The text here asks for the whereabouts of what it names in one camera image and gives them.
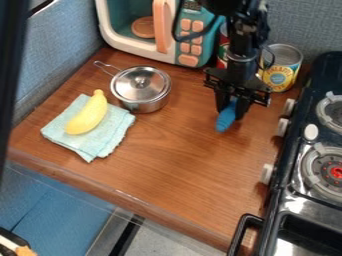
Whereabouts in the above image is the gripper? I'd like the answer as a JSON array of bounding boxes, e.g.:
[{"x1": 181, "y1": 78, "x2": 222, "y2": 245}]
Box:
[{"x1": 203, "y1": 53, "x2": 274, "y2": 121}]

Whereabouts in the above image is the blue spoon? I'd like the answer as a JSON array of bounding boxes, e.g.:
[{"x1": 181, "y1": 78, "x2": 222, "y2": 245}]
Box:
[{"x1": 215, "y1": 99, "x2": 240, "y2": 133}]

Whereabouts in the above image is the red can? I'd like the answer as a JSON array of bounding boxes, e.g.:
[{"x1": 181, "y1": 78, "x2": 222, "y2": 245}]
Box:
[{"x1": 215, "y1": 21, "x2": 233, "y2": 70}]

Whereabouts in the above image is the yellow can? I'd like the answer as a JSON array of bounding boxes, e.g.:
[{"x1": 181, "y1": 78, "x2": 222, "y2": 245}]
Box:
[{"x1": 257, "y1": 43, "x2": 305, "y2": 93}]

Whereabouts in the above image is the toy stove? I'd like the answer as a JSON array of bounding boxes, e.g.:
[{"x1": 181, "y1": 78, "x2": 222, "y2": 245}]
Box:
[{"x1": 227, "y1": 50, "x2": 342, "y2": 256}]

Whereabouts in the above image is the silver pot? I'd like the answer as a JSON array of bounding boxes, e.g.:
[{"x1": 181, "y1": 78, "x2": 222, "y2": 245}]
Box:
[{"x1": 92, "y1": 60, "x2": 174, "y2": 114}]

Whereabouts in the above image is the toy microwave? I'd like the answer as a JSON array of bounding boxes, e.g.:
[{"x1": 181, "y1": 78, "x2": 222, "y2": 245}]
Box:
[{"x1": 93, "y1": 0, "x2": 228, "y2": 69}]

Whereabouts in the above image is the yellow toy banana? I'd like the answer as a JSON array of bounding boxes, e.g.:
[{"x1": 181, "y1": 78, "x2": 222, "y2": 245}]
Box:
[{"x1": 64, "y1": 88, "x2": 110, "y2": 136}]

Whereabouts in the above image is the light blue cloth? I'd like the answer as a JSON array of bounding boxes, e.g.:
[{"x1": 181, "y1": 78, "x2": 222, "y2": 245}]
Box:
[{"x1": 40, "y1": 93, "x2": 137, "y2": 164}]

